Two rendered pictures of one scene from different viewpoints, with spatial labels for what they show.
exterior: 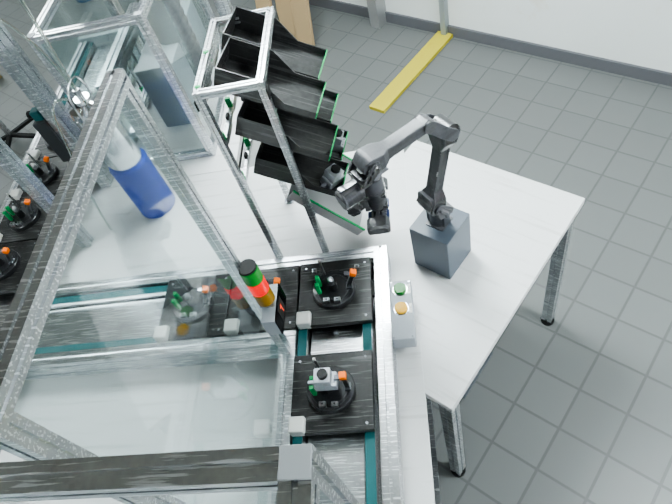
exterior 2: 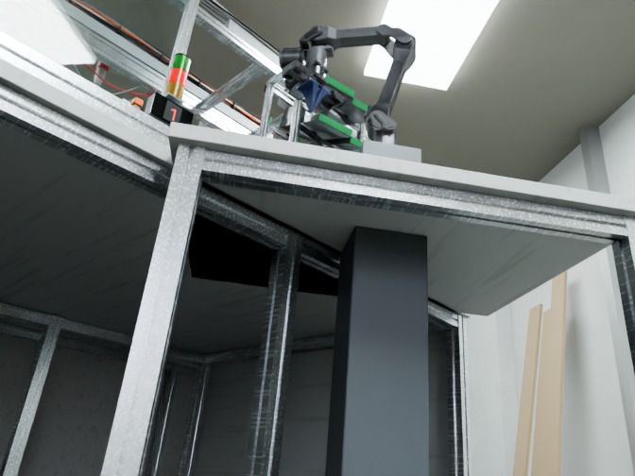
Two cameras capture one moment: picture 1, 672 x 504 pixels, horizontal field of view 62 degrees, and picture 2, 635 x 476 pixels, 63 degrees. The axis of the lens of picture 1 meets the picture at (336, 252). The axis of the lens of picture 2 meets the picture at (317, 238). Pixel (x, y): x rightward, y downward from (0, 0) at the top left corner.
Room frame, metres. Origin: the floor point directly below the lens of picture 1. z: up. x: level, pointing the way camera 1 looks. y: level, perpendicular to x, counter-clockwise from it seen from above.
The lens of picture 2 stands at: (0.08, -0.74, 0.34)
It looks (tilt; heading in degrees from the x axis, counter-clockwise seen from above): 25 degrees up; 29
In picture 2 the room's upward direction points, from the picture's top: 5 degrees clockwise
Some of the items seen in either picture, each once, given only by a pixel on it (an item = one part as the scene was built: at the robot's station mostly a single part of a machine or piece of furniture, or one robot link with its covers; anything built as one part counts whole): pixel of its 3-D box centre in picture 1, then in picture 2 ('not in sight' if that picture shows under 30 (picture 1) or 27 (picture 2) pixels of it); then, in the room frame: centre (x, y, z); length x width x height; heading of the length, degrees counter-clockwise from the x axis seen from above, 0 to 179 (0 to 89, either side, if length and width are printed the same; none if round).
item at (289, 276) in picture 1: (258, 292); not in sight; (1.10, 0.28, 1.01); 0.24 x 0.24 x 0.13; 73
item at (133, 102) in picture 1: (227, 258); (179, 52); (0.89, 0.25, 1.46); 0.03 x 0.03 x 1.00; 73
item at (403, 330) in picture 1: (402, 313); not in sight; (0.88, -0.13, 0.93); 0.21 x 0.07 x 0.06; 163
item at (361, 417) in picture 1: (332, 392); not in sight; (0.70, 0.15, 0.96); 0.24 x 0.24 x 0.02; 73
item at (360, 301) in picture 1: (331, 284); not in sight; (1.03, 0.05, 1.01); 0.24 x 0.24 x 0.13; 73
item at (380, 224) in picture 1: (376, 197); (314, 77); (1.02, -0.15, 1.33); 0.19 x 0.06 x 0.08; 163
